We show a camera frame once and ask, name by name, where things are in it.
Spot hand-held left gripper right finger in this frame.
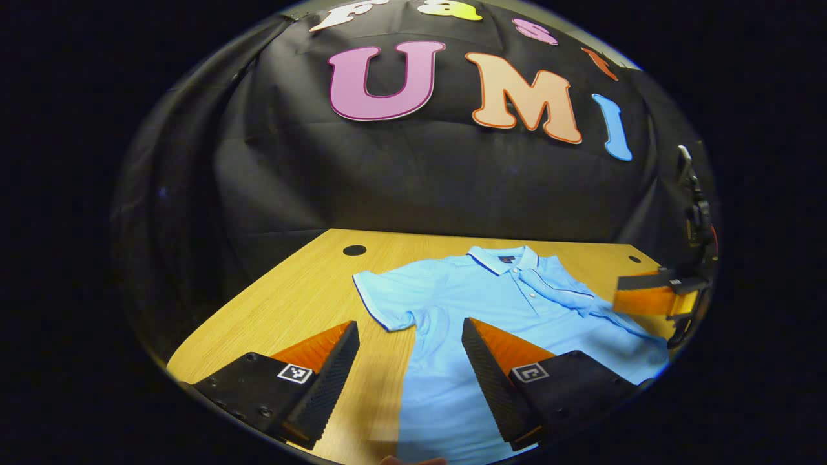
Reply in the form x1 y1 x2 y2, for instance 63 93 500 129
461 316 653 451

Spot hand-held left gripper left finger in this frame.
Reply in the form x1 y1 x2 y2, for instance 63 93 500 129
178 320 361 451

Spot light blue T-shirt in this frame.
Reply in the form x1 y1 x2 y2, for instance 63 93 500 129
352 245 669 465

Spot black backdrop cloth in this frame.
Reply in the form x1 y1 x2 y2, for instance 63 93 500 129
110 0 718 362

